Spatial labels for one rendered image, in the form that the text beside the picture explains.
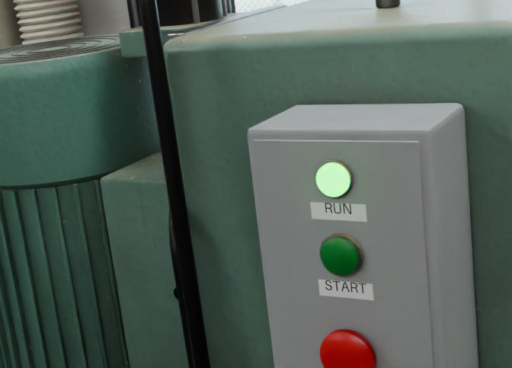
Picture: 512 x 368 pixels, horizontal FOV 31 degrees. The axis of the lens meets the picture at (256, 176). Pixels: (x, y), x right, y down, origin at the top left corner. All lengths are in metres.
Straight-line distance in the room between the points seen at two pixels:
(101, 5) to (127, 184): 1.74
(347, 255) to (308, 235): 0.03
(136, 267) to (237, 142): 0.17
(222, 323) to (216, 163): 0.11
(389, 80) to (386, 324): 0.13
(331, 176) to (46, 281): 0.33
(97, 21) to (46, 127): 1.72
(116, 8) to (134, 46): 1.69
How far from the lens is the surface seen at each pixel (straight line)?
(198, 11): 0.65
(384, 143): 0.44
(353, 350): 0.48
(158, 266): 0.66
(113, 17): 2.36
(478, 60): 0.48
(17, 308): 0.74
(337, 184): 0.45
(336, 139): 0.45
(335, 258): 0.46
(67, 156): 0.69
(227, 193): 0.56
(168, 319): 0.68
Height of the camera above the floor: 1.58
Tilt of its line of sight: 15 degrees down
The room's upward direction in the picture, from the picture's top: 7 degrees counter-clockwise
